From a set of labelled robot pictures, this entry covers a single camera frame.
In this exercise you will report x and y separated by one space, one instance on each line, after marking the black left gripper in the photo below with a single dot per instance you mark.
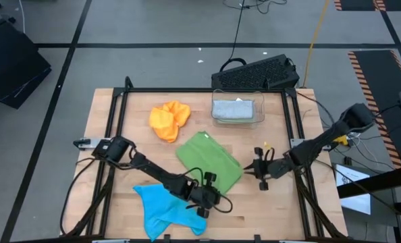
204 195

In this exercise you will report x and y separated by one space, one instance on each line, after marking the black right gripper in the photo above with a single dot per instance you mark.
276 168

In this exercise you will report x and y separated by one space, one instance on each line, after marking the bright green microfiber towel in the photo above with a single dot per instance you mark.
207 158

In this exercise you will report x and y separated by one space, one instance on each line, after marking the turquoise microfiber towel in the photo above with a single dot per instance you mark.
163 209

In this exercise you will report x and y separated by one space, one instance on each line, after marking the grey waffle-weave towel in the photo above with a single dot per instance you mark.
233 109

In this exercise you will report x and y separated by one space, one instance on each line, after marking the orange microfiber towel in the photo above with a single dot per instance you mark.
168 121

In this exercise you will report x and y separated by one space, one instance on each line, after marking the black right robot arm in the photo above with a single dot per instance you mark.
325 138

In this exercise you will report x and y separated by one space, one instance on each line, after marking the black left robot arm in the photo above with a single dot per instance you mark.
153 172

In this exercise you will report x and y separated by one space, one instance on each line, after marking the clear plastic bin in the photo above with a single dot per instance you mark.
261 114

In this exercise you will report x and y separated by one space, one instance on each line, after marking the black perforated computer case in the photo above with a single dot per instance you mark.
254 72

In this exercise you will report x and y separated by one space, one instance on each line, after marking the white paper sheet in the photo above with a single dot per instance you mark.
352 202

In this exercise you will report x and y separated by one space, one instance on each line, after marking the black metal beam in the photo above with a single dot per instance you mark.
372 184

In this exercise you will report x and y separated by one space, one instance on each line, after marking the black hazard-striped floor mat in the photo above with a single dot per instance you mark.
376 84
355 4

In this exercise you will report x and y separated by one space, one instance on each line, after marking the black equipment case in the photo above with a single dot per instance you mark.
11 64

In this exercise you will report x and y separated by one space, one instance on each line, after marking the black aluminium table frame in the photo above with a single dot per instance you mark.
187 90

